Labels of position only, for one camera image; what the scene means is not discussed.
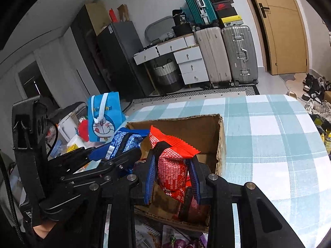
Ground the red black shoebox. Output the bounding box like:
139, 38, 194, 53
212, 1, 233, 12

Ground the black printed box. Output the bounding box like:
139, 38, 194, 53
172, 9, 189, 26

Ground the white drawer desk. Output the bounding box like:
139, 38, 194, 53
134, 34, 210, 85

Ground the beige suitcase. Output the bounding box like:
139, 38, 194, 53
194, 27, 232, 87

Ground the yellow black shoebox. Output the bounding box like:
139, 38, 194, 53
220, 15, 243, 27

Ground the brown paper bag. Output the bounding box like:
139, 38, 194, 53
118, 4, 129, 21

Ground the grey oval mirror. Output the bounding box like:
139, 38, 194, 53
144, 16, 175, 44

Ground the teal suitcase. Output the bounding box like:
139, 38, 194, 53
180, 0, 219, 26

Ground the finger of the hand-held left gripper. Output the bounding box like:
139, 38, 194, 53
49, 142, 117, 179
62, 148, 142, 186

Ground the pile of shoes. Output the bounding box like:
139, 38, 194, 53
301, 72, 331, 158

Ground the blue cartoon tote bag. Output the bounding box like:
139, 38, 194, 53
87, 92, 126, 143

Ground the white printed snack packet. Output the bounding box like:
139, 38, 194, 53
134, 217, 162, 248

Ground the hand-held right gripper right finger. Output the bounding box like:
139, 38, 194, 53
186, 157, 307, 248

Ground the purple snack packet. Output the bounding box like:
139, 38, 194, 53
162, 225, 209, 248

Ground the brown cardboard box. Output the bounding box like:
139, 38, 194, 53
126, 114, 227, 233

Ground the plain black shoebox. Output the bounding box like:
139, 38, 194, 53
216, 6, 238, 19

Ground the silver suitcase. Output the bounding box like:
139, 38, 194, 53
222, 25, 259, 86

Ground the red patterned snack packet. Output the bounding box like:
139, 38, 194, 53
149, 125, 201, 200

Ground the dark grey refrigerator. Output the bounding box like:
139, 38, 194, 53
97, 21, 153, 101

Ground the blue snack packet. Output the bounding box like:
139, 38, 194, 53
105, 130, 150, 161

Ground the plaid tablecloth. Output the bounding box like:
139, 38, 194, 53
103, 94, 331, 248

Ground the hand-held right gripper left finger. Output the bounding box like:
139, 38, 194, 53
61, 142, 170, 248

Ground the woven laundry basket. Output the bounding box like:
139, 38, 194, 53
150, 58, 183, 93

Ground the black storage basket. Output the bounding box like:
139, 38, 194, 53
172, 24, 194, 37

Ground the red plush toy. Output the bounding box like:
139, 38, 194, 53
78, 117, 90, 141

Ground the person's left hand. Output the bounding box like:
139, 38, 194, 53
34, 223, 56, 238

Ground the wooden door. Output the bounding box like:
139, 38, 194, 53
244, 0, 309, 75

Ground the white kettle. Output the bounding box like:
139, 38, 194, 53
58, 116, 80, 141

